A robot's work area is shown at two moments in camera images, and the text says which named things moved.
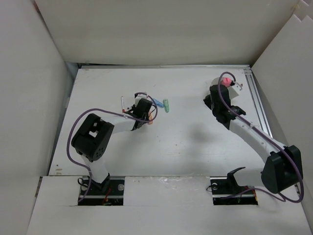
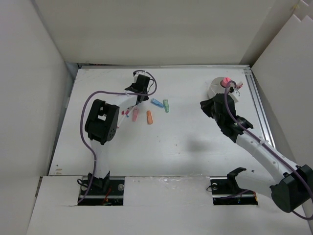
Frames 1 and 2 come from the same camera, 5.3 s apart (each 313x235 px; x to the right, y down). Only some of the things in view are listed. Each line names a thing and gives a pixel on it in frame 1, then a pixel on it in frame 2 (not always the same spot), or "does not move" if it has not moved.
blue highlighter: x=159 y=104 does not move
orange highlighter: x=150 y=118 does not move
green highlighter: x=166 y=105 does not move
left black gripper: x=133 y=107 -> x=145 y=98
